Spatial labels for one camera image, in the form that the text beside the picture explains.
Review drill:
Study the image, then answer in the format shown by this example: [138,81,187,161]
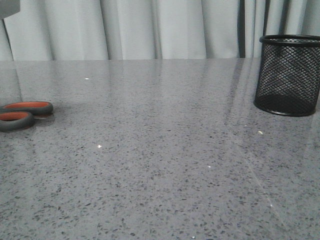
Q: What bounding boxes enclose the grey orange handled scissors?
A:
[0,101,54,132]

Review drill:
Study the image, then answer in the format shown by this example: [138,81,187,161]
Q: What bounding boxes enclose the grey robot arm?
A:
[0,0,20,20]

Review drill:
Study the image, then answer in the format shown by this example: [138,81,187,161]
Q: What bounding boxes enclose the black mesh pen bucket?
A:
[253,34,320,117]

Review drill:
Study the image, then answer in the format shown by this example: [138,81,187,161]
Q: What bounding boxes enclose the grey pleated curtain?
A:
[0,0,320,61]

